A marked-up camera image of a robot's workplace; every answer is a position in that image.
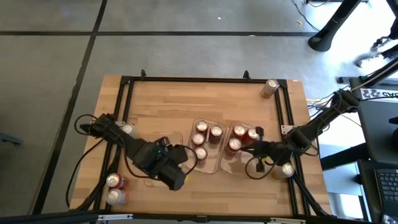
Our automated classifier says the red Coca-Cola can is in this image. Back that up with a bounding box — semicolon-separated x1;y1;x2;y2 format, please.
232;124;247;139
226;137;243;158
194;146;209;166
245;127;261;144
191;133;206;147
195;119;210;135
106;172;128;190
208;124;224;144

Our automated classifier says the grey floor object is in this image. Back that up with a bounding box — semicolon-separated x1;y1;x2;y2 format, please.
0;132;23;146

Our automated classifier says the black desk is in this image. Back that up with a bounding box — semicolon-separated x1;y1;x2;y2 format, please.
348;76;398;224

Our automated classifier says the black metal table frame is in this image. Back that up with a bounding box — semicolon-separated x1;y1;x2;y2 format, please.
70;68;338;224

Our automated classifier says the black sleeved cable bundle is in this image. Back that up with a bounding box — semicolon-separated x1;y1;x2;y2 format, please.
306;89;363;134

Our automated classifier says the black laptop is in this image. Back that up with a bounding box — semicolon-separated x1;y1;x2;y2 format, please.
374;167;398;224

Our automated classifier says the black desk bar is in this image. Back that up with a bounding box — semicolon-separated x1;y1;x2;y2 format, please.
320;151;369;171

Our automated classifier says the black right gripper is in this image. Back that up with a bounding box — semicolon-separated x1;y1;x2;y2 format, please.
248;126;282;174

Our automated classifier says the silver frame bracket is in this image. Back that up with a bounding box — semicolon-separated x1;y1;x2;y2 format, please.
98;213;134;222
269;217;307;224

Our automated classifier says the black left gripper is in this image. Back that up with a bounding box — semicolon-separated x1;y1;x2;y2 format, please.
136;136;190;192

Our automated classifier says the white printed label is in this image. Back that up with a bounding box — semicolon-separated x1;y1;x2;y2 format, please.
359;88;398;101

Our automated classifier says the black floor cable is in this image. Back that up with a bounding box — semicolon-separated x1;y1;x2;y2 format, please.
290;0;321;32

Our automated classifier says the Spindrift grapefruit sparkling water can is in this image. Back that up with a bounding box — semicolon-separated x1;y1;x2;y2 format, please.
273;162;295;180
105;188;127;206
260;78;280;100
121;123;138;139

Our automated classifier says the black stand leg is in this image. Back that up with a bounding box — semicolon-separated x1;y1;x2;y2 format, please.
307;0;364;53

